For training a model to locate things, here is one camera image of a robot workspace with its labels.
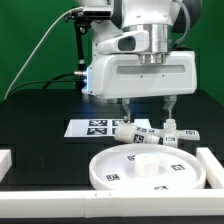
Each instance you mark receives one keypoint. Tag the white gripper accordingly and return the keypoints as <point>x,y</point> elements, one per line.
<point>123,76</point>

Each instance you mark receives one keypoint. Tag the white round table top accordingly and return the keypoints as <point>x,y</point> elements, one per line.
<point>146,167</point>

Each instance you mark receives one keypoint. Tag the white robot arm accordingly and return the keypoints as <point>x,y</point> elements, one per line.
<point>168,23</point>

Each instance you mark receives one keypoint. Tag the white cross table base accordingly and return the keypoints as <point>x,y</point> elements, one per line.
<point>169,135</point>

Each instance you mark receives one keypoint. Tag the white marker sheet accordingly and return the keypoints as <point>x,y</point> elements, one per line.
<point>91,127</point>

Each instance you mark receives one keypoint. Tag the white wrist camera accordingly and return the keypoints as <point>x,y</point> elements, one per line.
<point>128,42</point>

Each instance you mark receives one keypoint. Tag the white frame right rail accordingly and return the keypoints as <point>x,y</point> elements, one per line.
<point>214,169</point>

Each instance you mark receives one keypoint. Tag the white frame rail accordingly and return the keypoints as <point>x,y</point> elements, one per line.
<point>91,204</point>
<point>5,162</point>
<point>214,169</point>

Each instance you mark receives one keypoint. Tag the white frame front rail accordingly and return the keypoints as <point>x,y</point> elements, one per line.
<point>91,204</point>

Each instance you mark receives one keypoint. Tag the white frame left rail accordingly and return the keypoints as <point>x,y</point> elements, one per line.
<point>5,162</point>

